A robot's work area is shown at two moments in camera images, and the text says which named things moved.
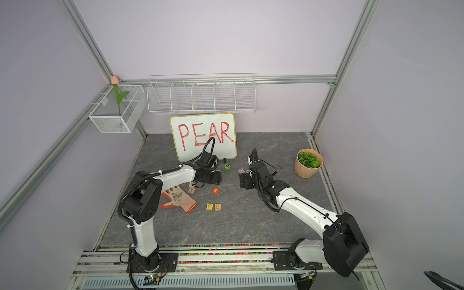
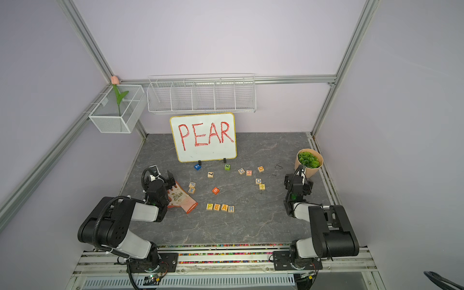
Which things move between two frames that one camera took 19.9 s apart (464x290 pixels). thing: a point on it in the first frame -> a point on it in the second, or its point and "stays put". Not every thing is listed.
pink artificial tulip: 115,81 stays put
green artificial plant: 309,159 stays put
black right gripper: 244,177 -> 307,190
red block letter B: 215,191 stays put
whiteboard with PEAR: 191,133 stays put
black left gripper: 217,179 -> 170,182
